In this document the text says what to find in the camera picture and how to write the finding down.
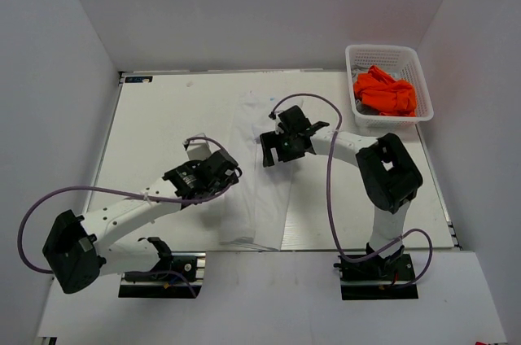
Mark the white t-shirt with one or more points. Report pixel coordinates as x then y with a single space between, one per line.
255 210

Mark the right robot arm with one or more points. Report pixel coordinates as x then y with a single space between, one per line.
390 176

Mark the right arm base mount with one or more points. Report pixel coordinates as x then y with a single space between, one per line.
365 281

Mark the blue table label sticker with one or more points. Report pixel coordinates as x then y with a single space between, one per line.
138 79

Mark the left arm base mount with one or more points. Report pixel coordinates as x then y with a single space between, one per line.
175 275

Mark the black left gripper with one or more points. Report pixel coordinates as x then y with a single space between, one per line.
230 181

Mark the white plastic laundry basket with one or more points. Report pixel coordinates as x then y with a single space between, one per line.
401 62

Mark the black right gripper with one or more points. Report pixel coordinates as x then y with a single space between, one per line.
273 139

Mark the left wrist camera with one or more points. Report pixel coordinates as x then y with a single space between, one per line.
197 148

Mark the orange t-shirt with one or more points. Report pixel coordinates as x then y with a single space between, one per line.
381 92

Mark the grey t-shirt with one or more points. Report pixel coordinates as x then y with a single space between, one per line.
358 74

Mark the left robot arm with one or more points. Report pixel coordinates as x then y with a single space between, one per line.
81 248

